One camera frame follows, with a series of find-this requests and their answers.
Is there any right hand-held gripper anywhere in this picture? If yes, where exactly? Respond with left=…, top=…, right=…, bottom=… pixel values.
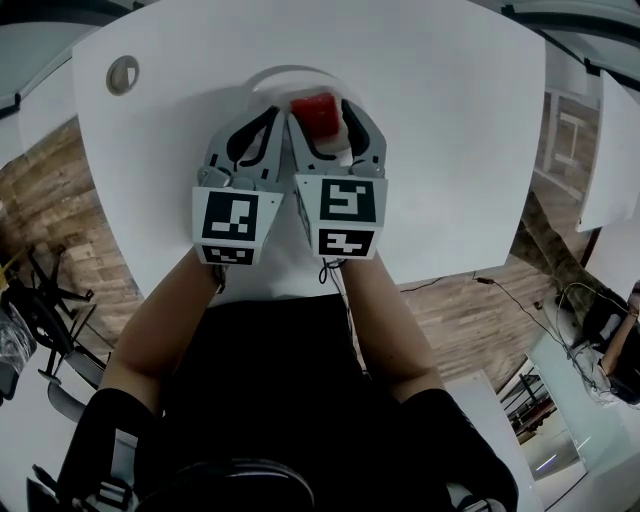
left=284, top=99, right=389, bottom=261

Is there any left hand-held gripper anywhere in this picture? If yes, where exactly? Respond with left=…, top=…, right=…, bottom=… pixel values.
left=191, top=105, right=287, bottom=267

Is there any grey harness strap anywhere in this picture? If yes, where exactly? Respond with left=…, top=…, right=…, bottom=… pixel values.
left=27, top=424, right=147, bottom=512

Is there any person's left forearm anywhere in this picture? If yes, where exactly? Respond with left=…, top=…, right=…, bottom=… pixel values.
left=98, top=247, right=227, bottom=417

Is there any black floor cable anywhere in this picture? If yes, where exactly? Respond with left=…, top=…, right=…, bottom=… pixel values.
left=399, top=272, right=609, bottom=401

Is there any red object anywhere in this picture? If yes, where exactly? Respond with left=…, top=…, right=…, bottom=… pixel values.
left=289, top=91, right=354, bottom=157

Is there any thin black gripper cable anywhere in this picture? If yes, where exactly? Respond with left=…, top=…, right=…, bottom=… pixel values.
left=318, top=255, right=374, bottom=382

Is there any person's black shirt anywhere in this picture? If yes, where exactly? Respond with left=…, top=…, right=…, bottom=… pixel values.
left=58, top=293, right=522, bottom=512

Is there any person's right forearm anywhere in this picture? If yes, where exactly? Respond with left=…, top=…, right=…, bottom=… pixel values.
left=339, top=253, right=447, bottom=407

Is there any white side table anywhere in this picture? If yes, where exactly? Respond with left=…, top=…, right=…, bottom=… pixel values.
left=443, top=369, right=545, bottom=512
left=574, top=68, right=640, bottom=234

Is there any black office chair base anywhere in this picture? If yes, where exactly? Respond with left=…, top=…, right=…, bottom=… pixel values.
left=22, top=243, right=99, bottom=385

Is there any round grey cable grommet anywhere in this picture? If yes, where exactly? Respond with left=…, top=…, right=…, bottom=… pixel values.
left=105, top=54, right=141, bottom=97

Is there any white plate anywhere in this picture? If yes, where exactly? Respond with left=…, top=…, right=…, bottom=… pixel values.
left=242, top=64, right=374, bottom=164

